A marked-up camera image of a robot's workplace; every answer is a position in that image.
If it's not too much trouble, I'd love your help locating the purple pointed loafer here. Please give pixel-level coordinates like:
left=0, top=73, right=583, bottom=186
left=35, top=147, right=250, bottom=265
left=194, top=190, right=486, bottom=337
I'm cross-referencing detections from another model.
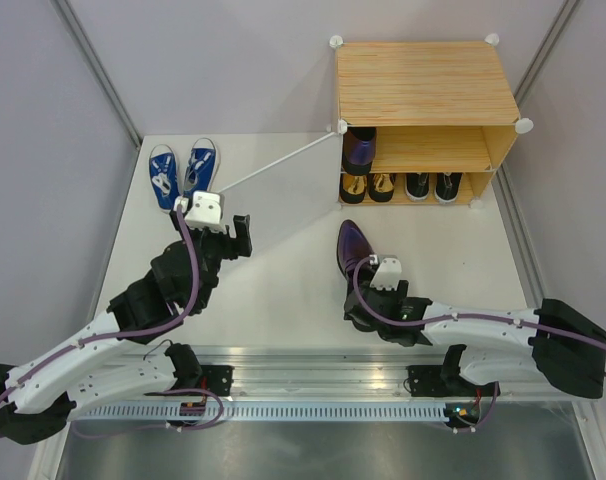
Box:
left=342, top=127, right=377, bottom=176
left=336, top=220, right=374, bottom=296

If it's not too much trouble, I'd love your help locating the white cabinet door panel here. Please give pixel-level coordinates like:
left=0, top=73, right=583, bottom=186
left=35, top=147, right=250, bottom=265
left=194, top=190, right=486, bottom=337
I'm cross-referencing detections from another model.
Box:
left=215, top=130, right=344, bottom=291

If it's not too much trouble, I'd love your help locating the gold loafer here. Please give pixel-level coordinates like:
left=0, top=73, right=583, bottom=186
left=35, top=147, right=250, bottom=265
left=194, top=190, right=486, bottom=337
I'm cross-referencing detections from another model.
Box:
left=368, top=173, right=396, bottom=203
left=339, top=173, right=367, bottom=205

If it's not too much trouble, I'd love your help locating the black white sneaker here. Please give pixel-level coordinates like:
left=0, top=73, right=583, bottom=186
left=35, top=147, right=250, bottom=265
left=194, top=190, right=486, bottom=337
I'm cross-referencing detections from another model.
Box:
left=434, top=172, right=463, bottom=204
left=405, top=173, right=430, bottom=202

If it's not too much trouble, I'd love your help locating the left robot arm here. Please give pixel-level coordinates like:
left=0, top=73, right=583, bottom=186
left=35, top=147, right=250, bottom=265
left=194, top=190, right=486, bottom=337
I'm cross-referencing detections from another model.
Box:
left=0, top=213, right=252, bottom=445

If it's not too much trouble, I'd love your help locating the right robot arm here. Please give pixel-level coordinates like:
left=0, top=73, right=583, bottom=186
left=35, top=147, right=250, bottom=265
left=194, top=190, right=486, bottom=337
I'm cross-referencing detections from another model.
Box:
left=344, top=277, right=606, bottom=399

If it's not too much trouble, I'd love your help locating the wooden shoe cabinet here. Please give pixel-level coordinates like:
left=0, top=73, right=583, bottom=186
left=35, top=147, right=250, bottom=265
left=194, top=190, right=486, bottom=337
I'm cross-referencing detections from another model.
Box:
left=329, top=34, right=534, bottom=206

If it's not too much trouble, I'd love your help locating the right blue canvas sneaker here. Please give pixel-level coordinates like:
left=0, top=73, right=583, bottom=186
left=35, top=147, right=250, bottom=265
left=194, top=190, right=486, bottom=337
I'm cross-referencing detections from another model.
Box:
left=183, top=137, right=218, bottom=198

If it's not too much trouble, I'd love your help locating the blue canvas sneaker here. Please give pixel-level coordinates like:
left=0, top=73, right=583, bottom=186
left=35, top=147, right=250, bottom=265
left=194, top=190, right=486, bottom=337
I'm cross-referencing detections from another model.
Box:
left=148, top=144, right=179, bottom=212
left=183, top=137, right=218, bottom=198

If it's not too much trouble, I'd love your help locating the left blue canvas sneaker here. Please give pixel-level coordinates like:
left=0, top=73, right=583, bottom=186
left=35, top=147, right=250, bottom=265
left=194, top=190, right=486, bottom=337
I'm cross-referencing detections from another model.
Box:
left=148, top=144, right=179, bottom=212

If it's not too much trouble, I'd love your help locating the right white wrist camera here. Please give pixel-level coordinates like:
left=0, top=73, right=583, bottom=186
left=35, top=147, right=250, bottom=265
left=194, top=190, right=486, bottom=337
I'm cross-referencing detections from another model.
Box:
left=369, top=254, right=402, bottom=291

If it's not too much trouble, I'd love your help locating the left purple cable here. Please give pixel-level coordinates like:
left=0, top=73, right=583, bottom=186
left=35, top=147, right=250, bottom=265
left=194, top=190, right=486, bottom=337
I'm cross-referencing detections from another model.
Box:
left=0, top=209, right=225, bottom=440

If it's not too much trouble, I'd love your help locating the purple cable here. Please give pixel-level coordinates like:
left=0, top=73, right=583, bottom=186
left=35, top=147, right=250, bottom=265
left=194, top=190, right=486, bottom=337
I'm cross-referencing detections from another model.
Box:
left=0, top=209, right=225, bottom=440
left=352, top=257, right=606, bottom=379

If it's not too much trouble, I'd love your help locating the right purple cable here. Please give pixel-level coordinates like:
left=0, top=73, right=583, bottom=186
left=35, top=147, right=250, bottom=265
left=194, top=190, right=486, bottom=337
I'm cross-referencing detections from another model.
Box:
left=352, top=257, right=606, bottom=379

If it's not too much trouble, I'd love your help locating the aluminium rail base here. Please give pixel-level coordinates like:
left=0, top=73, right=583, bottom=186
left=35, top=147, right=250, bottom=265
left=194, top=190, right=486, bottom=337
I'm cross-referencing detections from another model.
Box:
left=50, top=344, right=599, bottom=401

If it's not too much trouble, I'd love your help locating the white slotted cable duct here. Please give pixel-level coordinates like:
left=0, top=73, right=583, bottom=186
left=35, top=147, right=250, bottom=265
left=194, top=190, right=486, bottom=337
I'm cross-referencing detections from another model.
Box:
left=80, top=400, right=448, bottom=422

